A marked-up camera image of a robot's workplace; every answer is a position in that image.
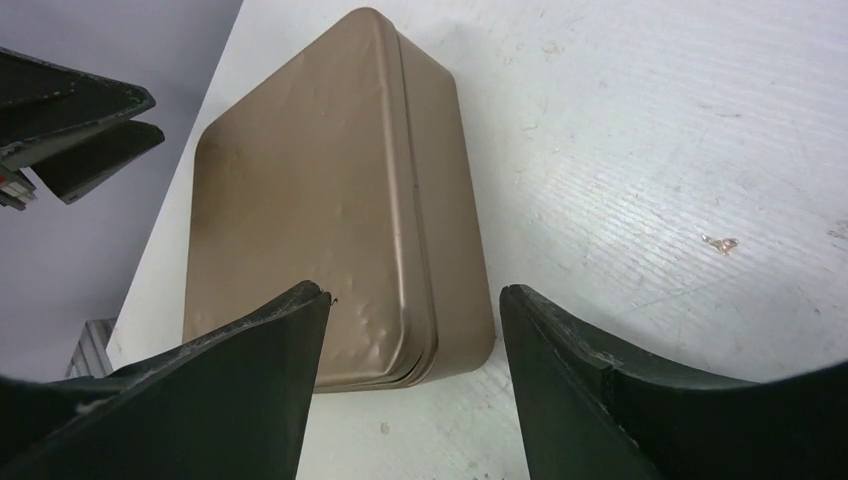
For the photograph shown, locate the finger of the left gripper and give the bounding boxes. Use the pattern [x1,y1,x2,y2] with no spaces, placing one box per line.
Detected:
[1,48,156,171]
[32,120,165,205]

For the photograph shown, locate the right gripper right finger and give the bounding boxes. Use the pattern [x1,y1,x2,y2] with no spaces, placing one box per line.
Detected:
[499,284,847,479]

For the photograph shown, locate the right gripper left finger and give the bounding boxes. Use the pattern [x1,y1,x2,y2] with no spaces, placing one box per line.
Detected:
[1,281,332,479]

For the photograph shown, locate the brown box lid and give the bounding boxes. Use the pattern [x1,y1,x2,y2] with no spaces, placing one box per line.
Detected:
[183,8,428,391]

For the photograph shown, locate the gold chocolate box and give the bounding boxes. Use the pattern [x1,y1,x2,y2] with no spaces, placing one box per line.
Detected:
[398,35,495,384]

